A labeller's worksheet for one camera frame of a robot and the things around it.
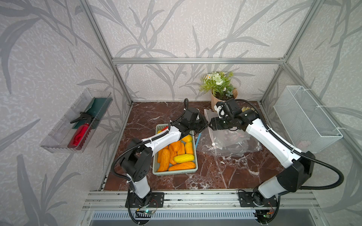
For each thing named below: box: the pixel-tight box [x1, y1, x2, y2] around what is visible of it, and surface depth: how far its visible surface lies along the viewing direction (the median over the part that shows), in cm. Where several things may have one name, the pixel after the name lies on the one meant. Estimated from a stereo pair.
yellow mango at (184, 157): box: [173, 153, 195, 164], surface depth 84 cm
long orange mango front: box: [168, 161, 196, 171], surface depth 82 cm
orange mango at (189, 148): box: [185, 142, 194, 155], surface depth 90 cm
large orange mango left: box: [157, 148, 171, 173], surface depth 82 cm
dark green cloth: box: [72, 96, 113, 130], surface depth 71 cm
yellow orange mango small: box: [181, 134, 193, 144], surface depth 91 cm
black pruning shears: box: [69, 111, 95, 124], surface depth 67 cm
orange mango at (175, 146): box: [169, 140, 182, 152], surface depth 87 cm
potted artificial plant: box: [199, 71, 239, 112], surface depth 98 cm
